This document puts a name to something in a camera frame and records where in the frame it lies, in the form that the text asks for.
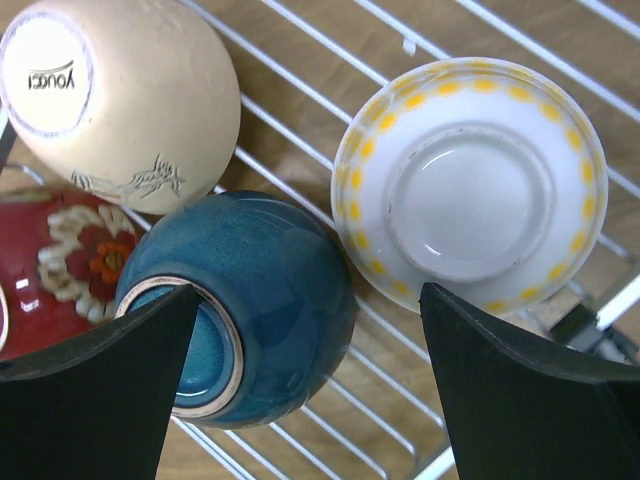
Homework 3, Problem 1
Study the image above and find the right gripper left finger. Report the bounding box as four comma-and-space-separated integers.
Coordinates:
1, 286, 200, 479

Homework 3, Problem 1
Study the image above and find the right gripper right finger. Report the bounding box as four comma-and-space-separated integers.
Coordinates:
420, 283, 639, 479

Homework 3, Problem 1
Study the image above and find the red bowl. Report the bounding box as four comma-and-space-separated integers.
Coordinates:
1, 185, 138, 361

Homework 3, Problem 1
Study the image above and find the cream striped bowl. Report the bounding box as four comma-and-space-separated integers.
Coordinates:
331, 57, 609, 317

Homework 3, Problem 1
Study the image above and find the beige bowl with drawing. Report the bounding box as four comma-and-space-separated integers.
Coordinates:
1, 1, 241, 215

